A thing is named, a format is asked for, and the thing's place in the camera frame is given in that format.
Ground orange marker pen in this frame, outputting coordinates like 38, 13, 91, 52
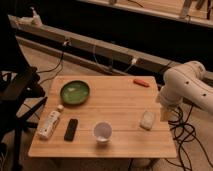
133, 79, 150, 87

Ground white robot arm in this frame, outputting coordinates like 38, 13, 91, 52
156, 61, 213, 121

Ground black wall cable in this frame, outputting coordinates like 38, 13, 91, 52
35, 39, 72, 85

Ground green ceramic bowl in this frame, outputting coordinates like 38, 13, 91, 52
60, 80, 90, 105

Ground black floor cables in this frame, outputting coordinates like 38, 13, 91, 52
165, 104, 213, 171

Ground white spray bottle on ledge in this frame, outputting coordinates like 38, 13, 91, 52
19, 6, 43, 27

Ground black chair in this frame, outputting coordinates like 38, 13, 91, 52
0, 67, 47, 171

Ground black remote control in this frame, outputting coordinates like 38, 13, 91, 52
64, 119, 78, 141

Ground white wall cable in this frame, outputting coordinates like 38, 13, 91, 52
92, 41, 138, 75

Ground white plastic bottle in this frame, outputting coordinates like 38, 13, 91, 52
37, 105, 64, 140

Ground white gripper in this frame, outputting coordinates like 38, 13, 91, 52
156, 88, 180, 122

